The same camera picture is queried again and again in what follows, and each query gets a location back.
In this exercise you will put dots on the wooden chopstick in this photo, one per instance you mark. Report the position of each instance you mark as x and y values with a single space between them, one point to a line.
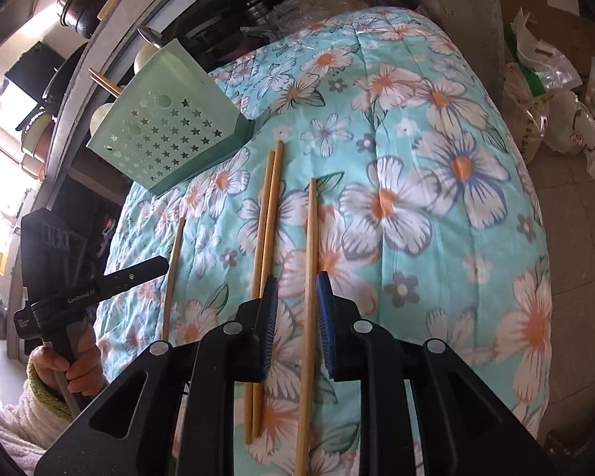
104 78
266 218
274 198
173 277
105 86
309 258

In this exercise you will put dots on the clear plastic bag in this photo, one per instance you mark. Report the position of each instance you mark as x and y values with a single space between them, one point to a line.
575 124

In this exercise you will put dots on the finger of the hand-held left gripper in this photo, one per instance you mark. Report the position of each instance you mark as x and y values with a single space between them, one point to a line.
134 272

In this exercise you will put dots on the concrete pillar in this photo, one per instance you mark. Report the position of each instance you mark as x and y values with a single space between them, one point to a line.
466 20

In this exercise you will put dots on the cardboard box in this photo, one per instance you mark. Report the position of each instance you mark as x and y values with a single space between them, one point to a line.
560 20

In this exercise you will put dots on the person's left forearm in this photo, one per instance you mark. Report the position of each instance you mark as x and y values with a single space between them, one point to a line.
20 421

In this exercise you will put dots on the green star-cutout utensil holder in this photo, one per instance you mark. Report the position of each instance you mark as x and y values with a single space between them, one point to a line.
178 67

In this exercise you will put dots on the floral turquoise quilted blanket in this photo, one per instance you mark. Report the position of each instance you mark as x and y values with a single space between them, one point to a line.
401 158

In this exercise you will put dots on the person's left hand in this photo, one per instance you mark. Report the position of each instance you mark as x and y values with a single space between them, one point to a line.
87 372

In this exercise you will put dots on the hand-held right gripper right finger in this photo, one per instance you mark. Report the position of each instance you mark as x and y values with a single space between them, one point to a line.
326 327

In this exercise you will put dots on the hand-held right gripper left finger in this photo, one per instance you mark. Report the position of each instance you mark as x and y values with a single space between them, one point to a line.
271 322

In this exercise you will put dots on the metal spoon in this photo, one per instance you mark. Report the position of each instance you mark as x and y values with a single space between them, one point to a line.
149 35

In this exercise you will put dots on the black pan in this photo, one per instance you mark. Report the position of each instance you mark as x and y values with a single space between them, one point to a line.
64 77

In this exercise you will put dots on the clear plastic wrapped bundle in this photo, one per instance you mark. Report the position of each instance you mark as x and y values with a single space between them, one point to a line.
322 0

